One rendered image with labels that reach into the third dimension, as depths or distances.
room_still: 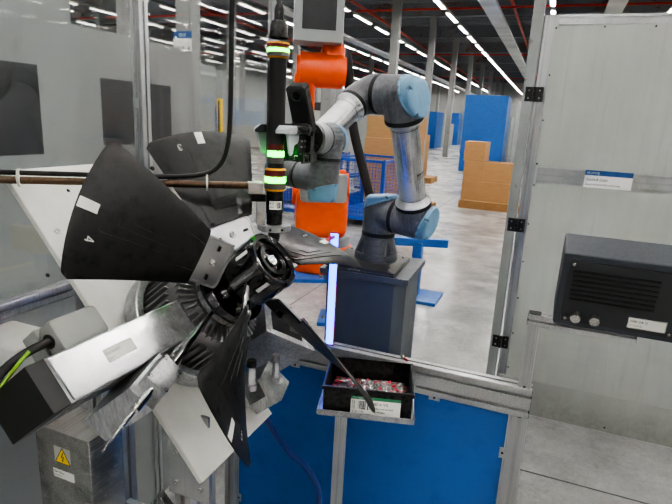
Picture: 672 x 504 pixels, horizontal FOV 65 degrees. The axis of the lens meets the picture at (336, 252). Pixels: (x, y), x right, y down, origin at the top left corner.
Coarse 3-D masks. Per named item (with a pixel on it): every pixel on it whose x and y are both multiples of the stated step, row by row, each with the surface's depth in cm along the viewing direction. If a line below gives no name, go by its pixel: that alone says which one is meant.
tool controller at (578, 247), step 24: (576, 240) 121; (600, 240) 121; (624, 240) 120; (576, 264) 116; (600, 264) 114; (624, 264) 113; (648, 264) 111; (576, 288) 119; (600, 288) 117; (624, 288) 114; (648, 288) 113; (576, 312) 121; (600, 312) 119; (624, 312) 117; (648, 312) 115; (648, 336) 118
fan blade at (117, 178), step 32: (96, 160) 81; (128, 160) 84; (96, 192) 80; (128, 192) 83; (160, 192) 87; (96, 224) 80; (128, 224) 83; (160, 224) 87; (192, 224) 92; (64, 256) 77; (96, 256) 80; (128, 256) 84; (160, 256) 88; (192, 256) 93
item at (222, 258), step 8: (208, 240) 95; (216, 240) 96; (208, 248) 95; (216, 248) 96; (224, 248) 97; (232, 248) 98; (208, 256) 96; (216, 256) 97; (224, 256) 98; (200, 264) 95; (208, 264) 96; (216, 264) 97; (224, 264) 98; (200, 272) 95; (208, 272) 96; (216, 272) 98; (192, 280) 95; (200, 280) 96; (208, 280) 97; (216, 280) 98
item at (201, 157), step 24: (168, 144) 110; (192, 144) 112; (216, 144) 114; (240, 144) 117; (168, 168) 108; (192, 168) 110; (240, 168) 113; (192, 192) 108; (216, 192) 108; (240, 192) 110; (216, 216) 107; (240, 216) 107
